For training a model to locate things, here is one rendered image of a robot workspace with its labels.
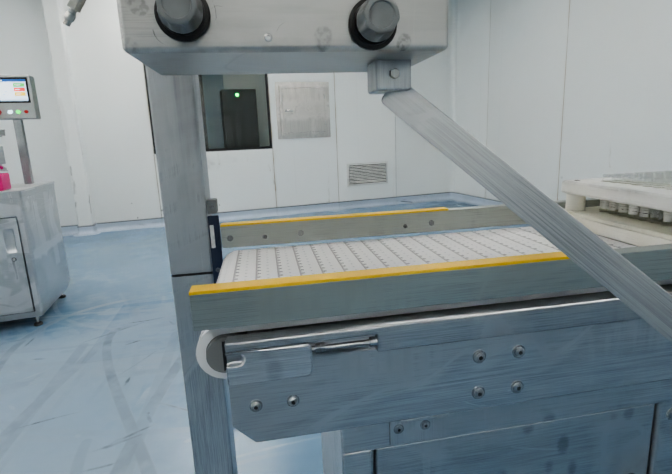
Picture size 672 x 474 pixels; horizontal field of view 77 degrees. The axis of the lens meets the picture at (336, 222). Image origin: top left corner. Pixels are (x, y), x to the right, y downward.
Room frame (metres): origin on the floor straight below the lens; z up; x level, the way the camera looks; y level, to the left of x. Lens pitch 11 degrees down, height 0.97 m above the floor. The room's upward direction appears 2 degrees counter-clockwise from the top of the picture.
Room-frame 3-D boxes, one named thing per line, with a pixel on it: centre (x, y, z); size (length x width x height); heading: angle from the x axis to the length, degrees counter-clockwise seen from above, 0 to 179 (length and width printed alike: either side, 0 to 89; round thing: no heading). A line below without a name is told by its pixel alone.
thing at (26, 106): (2.57, 1.84, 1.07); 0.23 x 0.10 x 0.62; 107
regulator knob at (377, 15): (0.30, -0.03, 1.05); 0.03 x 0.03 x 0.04; 9
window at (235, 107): (5.24, 1.42, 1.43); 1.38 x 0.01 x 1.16; 107
